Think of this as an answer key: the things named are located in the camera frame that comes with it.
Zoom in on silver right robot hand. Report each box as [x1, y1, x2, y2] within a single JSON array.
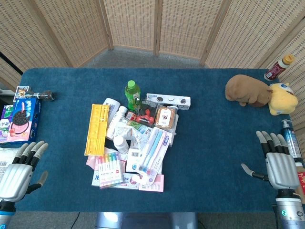
[[241, 130, 300, 192]]

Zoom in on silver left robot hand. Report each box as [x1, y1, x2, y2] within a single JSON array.
[[0, 140, 49, 204]]

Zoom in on yellow plastic box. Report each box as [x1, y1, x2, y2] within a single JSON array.
[[84, 103, 111, 156]]

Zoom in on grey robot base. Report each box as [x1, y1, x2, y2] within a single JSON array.
[[95, 211, 199, 229]]

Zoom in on white packet with barcode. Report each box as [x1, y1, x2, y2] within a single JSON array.
[[0, 147, 22, 177]]

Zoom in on blue pump bottle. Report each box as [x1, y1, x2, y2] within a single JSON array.
[[281, 119, 304, 163]]

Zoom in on purple box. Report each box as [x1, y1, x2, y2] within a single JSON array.
[[0, 104, 14, 144]]

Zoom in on blue Oreo cookie box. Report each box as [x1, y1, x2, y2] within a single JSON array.
[[6, 97, 41, 143]]

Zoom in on yellow plush toy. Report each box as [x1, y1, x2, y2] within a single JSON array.
[[269, 82, 299, 116]]

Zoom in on blue table cloth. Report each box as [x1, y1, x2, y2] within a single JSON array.
[[15, 67, 293, 213]]

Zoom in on pink plastic packet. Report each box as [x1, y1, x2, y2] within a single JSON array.
[[85, 147, 115, 168]]

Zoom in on small card package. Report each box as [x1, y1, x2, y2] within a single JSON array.
[[15, 85, 33, 99]]

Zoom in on brown plush toy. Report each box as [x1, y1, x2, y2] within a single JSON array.
[[225, 74, 273, 107]]

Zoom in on colourful highlighter pen pack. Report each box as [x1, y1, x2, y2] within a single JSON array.
[[97, 152, 124, 189]]

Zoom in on red-label bottle with yellow cap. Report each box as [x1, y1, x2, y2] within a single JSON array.
[[264, 54, 296, 82]]

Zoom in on small white pill bottle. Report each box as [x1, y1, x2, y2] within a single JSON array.
[[113, 135, 130, 154]]

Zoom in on white plastic bottle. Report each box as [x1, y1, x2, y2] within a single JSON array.
[[102, 97, 121, 120], [105, 105, 129, 141]]

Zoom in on white toothpaste box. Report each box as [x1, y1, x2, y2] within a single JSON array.
[[91, 167, 142, 190]]

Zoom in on white tissue pack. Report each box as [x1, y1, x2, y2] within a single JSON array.
[[125, 147, 144, 174]]

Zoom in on pink cardboard box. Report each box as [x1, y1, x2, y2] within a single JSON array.
[[138, 174, 165, 192]]

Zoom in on brown cake packet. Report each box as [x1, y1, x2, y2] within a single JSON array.
[[154, 104, 179, 131]]

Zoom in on crumpled white snack packet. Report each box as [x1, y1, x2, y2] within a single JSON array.
[[114, 120, 153, 145]]

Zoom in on toothbrush three-pack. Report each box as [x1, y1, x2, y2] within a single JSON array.
[[137, 126, 173, 185]]

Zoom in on small red packet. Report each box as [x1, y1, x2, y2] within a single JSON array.
[[124, 111, 138, 122]]

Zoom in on white Oreo cookie box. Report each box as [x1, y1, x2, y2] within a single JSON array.
[[145, 93, 192, 111]]

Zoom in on green tea bottle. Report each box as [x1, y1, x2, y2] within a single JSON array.
[[124, 80, 142, 112]]

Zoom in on black packet with red pieces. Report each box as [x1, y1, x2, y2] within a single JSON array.
[[135, 98, 160, 127]]

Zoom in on woven folding screen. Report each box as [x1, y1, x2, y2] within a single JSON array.
[[0, 0, 305, 131]]

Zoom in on black cable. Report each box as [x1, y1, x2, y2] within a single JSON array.
[[71, 211, 81, 229]]

